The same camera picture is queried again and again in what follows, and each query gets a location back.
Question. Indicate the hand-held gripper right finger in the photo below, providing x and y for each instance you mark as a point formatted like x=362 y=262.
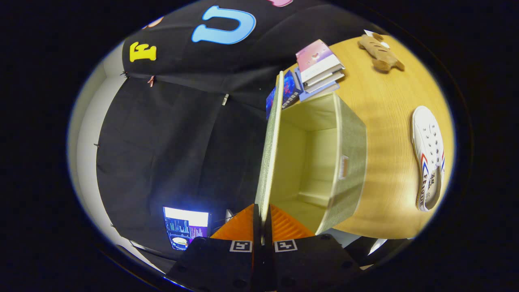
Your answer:
x=308 y=263

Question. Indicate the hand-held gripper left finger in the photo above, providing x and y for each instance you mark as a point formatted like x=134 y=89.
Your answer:
x=219 y=263

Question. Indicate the green fabric storage box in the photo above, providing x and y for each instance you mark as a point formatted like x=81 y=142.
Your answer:
x=348 y=134

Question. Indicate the white canvas shoe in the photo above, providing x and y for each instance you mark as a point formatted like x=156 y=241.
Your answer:
x=427 y=138

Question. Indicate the lit computer monitor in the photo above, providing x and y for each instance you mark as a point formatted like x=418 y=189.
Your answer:
x=186 y=227

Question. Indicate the black backdrop cloth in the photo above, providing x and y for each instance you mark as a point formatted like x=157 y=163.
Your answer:
x=174 y=142

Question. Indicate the white clothes peg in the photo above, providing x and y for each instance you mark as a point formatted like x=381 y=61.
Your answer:
x=225 y=99

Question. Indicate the periwinkle cover book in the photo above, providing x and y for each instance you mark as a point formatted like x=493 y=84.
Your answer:
x=312 y=96

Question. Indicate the dark blue book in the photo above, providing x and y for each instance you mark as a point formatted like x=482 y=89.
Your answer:
x=290 y=91

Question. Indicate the grey cover book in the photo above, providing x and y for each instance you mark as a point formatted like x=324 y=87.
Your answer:
x=324 y=83

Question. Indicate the red clothes peg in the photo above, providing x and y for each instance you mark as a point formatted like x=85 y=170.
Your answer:
x=151 y=81

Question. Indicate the pink cover book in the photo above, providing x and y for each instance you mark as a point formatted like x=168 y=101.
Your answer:
x=316 y=56

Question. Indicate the brown plush toy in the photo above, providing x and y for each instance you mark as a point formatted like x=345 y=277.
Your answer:
x=381 y=52

